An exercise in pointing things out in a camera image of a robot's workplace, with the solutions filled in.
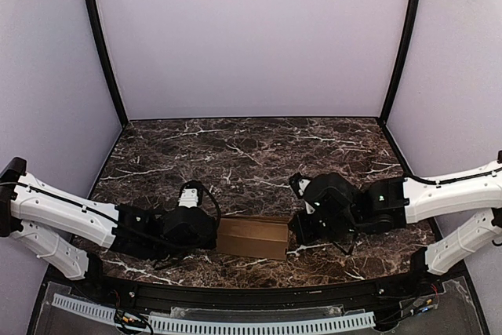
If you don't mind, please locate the brown cardboard paper box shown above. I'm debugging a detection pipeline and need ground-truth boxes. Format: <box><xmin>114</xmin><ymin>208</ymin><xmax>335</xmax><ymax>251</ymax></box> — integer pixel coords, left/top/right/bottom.
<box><xmin>216</xmin><ymin>216</ymin><xmax>289</xmax><ymax>260</ymax></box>

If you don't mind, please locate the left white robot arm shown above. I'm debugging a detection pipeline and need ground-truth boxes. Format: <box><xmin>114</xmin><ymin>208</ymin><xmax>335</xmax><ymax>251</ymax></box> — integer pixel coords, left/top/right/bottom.
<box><xmin>1</xmin><ymin>157</ymin><xmax>221</xmax><ymax>281</ymax></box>

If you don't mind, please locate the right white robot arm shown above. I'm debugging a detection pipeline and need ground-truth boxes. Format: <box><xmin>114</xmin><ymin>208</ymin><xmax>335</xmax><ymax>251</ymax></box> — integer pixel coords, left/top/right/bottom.
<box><xmin>289</xmin><ymin>158</ymin><xmax>501</xmax><ymax>275</ymax></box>

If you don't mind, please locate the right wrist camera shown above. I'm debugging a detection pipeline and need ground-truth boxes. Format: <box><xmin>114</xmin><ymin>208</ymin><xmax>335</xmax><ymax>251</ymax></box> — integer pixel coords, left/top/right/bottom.
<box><xmin>289</xmin><ymin>173</ymin><xmax>315</xmax><ymax>215</ymax></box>

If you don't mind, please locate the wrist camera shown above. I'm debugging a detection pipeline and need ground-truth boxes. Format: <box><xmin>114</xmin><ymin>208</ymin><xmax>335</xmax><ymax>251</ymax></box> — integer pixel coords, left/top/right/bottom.
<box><xmin>289</xmin><ymin>173</ymin><xmax>315</xmax><ymax>215</ymax></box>
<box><xmin>178</xmin><ymin>180</ymin><xmax>204</xmax><ymax>208</ymax></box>

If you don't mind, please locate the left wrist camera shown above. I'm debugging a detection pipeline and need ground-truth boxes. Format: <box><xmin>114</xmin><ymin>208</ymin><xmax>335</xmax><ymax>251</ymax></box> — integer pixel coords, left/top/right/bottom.
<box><xmin>178</xmin><ymin>180</ymin><xmax>204</xmax><ymax>208</ymax></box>

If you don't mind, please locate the white slotted cable duct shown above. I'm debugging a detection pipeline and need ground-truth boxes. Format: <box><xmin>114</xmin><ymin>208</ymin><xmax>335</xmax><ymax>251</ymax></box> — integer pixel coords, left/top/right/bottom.
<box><xmin>53</xmin><ymin>293</ymin><xmax>376</xmax><ymax>335</ymax></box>

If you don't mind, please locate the black front rail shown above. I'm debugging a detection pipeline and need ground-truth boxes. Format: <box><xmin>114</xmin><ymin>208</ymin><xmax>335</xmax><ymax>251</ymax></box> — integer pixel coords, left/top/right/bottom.
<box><xmin>74</xmin><ymin>245</ymin><xmax>444</xmax><ymax>326</ymax></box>

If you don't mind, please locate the right black frame post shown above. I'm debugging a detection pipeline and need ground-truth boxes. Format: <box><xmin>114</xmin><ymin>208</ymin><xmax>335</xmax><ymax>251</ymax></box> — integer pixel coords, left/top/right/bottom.
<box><xmin>379</xmin><ymin>0</ymin><xmax>420</xmax><ymax>126</ymax></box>

